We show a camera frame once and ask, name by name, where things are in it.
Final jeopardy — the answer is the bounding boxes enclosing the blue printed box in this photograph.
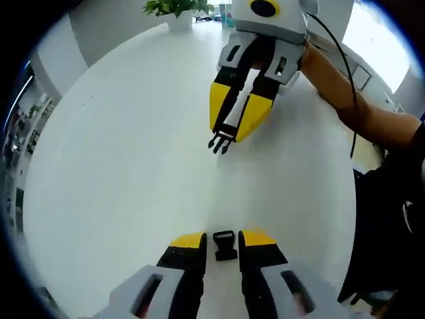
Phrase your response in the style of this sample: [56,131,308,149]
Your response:
[218,3,237,29]

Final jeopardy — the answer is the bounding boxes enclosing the white plant pot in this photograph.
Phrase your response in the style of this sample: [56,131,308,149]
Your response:
[164,11,194,33]

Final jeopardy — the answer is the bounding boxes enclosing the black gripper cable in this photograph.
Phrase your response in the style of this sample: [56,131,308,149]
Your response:
[305,11,360,160]

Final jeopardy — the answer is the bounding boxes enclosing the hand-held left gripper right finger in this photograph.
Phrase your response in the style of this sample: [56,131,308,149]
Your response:
[238,227,343,319]

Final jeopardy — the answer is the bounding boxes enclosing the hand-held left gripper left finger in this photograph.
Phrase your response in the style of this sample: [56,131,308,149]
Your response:
[89,231,207,319]

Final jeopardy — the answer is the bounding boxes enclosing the black plastic buckle socket part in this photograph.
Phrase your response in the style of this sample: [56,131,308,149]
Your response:
[212,231,239,263]

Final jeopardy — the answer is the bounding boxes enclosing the black plastic buckle pronged part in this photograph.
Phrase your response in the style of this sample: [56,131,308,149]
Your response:
[207,123,238,157]

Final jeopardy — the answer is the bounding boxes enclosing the green potted plant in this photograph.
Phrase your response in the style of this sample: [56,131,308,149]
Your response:
[143,0,215,19]

